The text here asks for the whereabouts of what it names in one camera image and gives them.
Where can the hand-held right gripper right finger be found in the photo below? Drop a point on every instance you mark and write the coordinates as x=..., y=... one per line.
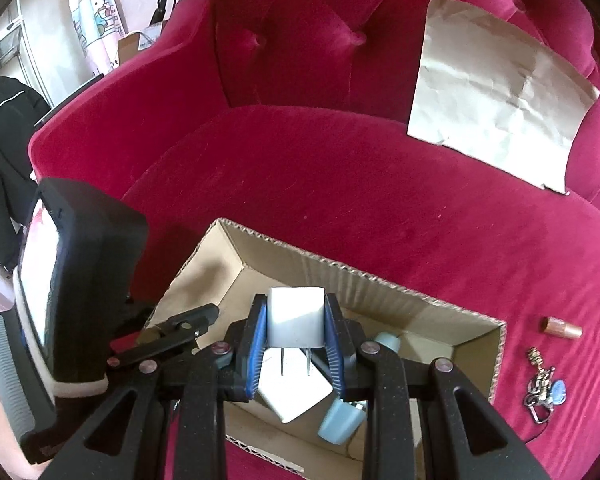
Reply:
x=332, y=345

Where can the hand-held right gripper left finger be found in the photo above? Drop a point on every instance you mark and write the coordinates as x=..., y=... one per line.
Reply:
x=257, y=345

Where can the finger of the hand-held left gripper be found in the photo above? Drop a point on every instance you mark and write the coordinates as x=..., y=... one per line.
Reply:
x=185, y=320

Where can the white charger plug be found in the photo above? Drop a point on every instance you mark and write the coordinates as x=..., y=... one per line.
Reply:
x=295, y=315

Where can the white squat bottle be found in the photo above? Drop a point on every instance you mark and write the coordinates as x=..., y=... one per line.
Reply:
x=300, y=395

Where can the white tube pale blue cap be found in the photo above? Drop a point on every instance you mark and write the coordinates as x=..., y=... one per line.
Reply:
x=340, y=422

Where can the cardboard box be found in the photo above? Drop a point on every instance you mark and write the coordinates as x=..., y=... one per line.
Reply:
x=290, y=270

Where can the key bunch with blue fob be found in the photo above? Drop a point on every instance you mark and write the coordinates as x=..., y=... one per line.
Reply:
x=542, y=385

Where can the brown cylindrical tube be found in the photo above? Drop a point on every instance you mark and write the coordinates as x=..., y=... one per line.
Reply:
x=562, y=329

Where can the black jacket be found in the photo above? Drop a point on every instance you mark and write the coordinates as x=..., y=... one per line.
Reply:
x=5, y=160

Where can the red tufted velvet armchair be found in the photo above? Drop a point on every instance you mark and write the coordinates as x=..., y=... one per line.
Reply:
x=330, y=185

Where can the small brown carton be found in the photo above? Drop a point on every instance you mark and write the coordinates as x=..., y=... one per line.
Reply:
x=130, y=47

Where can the cartoon printed curtain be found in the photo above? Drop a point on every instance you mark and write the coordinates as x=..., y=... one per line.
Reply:
x=95, y=10

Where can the creased brown paper sheet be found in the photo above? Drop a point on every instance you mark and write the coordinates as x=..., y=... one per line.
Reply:
x=490, y=95

